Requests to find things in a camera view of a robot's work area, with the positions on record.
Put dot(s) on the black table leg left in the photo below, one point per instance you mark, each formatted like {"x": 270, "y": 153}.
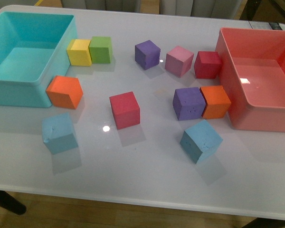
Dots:
{"x": 11, "y": 204}

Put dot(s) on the orange foam cube left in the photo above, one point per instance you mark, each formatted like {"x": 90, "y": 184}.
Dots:
{"x": 65, "y": 92}

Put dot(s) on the purple foam cube near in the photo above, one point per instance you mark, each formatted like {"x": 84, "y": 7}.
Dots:
{"x": 188, "y": 103}

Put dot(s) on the pink plastic bin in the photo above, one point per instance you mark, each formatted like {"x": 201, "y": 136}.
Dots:
{"x": 253, "y": 76}

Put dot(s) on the yellow foam cube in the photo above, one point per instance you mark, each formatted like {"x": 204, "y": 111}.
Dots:
{"x": 78, "y": 52}

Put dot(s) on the orange foam cube right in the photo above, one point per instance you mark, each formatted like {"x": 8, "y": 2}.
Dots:
{"x": 217, "y": 102}

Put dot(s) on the green foam cube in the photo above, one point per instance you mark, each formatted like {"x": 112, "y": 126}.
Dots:
{"x": 101, "y": 51}

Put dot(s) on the red foam cube centre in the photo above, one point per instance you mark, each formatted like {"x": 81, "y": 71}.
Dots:
{"x": 125, "y": 109}

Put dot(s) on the purple foam cube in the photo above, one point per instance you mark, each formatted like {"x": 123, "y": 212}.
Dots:
{"x": 147, "y": 54}
{"x": 188, "y": 103}

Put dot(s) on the table label sticker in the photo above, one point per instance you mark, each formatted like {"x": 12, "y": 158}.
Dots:
{"x": 266, "y": 25}

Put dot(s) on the grey chair right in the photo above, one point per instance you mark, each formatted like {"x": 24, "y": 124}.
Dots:
{"x": 218, "y": 9}

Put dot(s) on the orange foam cube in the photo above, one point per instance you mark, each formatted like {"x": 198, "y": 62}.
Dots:
{"x": 65, "y": 92}
{"x": 217, "y": 102}

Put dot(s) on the dark red foam cube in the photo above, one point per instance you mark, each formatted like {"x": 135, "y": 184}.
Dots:
{"x": 207, "y": 65}

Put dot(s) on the blue foam cube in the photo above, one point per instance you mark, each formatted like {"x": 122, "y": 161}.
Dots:
{"x": 200, "y": 141}
{"x": 58, "y": 133}

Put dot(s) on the purple foam cube far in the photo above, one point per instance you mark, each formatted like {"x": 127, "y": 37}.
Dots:
{"x": 147, "y": 54}

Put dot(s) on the pink foam cube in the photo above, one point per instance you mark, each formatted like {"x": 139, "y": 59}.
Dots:
{"x": 179, "y": 61}

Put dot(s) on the cyan plastic bin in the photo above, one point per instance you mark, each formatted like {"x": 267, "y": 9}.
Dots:
{"x": 33, "y": 50}

